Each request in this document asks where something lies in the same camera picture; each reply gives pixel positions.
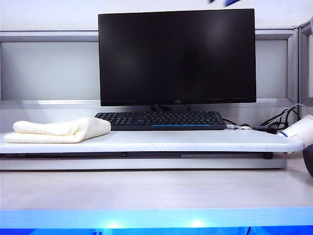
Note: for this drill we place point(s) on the cream cloth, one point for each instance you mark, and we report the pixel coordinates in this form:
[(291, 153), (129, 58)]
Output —
[(56, 132)]

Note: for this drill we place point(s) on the white desk riser platform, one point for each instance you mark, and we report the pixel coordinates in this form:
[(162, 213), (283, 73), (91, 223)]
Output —
[(171, 140)]

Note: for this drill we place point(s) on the grey framed desk partition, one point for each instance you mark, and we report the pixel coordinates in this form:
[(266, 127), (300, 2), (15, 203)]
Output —
[(303, 61), (49, 35)]

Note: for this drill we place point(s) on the dark round object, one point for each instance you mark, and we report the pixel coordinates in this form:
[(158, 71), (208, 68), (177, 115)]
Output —
[(308, 161)]

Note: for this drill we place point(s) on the black computer monitor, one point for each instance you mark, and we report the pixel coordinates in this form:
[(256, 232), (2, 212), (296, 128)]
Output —
[(176, 56)]

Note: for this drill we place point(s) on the grey desk riser base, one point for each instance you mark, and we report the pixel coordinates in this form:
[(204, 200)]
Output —
[(146, 163)]

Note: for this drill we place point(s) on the black keyboard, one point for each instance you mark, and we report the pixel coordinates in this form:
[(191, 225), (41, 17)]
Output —
[(171, 120)]

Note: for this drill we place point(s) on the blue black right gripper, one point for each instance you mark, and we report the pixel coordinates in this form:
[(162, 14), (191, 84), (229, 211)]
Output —
[(232, 2)]

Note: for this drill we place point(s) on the white paper cup blue logo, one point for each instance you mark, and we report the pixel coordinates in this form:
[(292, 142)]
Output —
[(298, 129)]

